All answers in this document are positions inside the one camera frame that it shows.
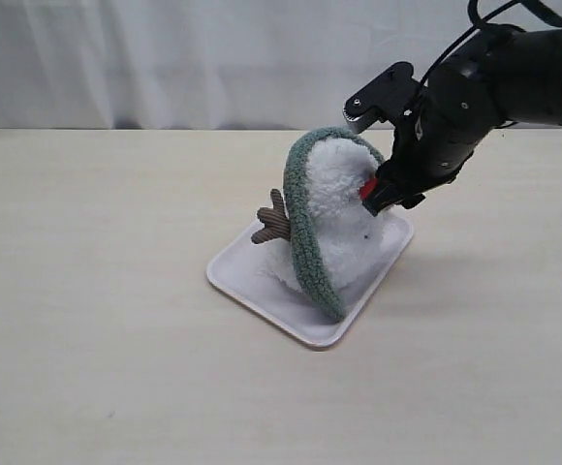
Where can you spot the green fuzzy scarf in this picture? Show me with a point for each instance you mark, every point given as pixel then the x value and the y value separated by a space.
pixel 312 280

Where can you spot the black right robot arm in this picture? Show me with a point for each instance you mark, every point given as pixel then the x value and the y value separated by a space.
pixel 497 77

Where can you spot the white rectangular tray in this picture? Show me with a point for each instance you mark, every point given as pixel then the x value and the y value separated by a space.
pixel 238 273

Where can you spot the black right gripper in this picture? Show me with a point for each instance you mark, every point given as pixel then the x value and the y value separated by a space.
pixel 448 118

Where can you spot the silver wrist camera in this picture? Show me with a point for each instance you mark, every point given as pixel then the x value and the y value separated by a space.
pixel 384 99

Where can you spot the white backdrop curtain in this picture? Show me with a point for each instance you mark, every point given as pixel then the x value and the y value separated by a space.
pixel 207 65

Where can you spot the white plush snowman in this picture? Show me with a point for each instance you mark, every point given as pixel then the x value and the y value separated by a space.
pixel 348 237

